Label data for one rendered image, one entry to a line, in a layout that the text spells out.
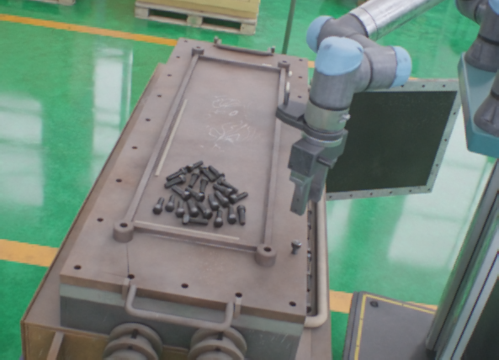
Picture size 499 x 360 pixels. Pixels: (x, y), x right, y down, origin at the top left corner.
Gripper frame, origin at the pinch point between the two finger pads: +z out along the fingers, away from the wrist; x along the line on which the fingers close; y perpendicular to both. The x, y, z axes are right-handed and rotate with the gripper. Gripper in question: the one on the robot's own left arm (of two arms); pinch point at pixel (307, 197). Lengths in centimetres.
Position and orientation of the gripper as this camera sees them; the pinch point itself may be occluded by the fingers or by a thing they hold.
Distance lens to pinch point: 126.4
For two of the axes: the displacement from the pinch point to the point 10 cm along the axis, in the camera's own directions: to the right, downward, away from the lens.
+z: -1.4, 8.5, 5.1
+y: 8.1, 3.9, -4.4
